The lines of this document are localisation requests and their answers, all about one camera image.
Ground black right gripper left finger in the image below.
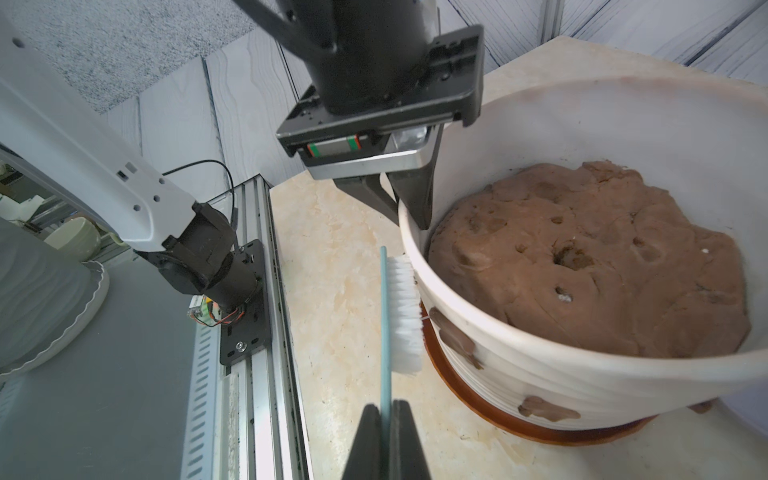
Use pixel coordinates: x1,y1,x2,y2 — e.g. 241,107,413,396
341,404,382,480

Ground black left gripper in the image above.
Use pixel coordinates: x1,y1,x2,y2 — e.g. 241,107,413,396
237,1,485,230

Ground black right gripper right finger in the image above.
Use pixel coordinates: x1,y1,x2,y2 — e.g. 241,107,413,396
388,400,431,480

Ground teal scrub brush white bristles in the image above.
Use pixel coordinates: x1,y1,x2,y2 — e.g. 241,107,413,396
379,246,423,475

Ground white ceramic pot with soil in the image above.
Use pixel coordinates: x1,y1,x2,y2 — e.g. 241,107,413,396
399,77,767,397

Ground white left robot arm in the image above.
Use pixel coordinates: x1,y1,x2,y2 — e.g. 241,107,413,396
1,1,484,311

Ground terracotta saucer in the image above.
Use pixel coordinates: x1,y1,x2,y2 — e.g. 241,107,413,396
418,302,715,447

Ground pale green bowl off table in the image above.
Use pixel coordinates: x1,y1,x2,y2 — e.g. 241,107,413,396
44,217,101,262

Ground grey scalloped plate off table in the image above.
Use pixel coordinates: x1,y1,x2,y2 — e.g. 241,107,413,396
1,220,110,381

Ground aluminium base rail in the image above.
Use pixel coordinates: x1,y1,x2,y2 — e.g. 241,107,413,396
180,175,313,479

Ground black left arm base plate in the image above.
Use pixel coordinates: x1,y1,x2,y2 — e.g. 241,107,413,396
219,240,272,367

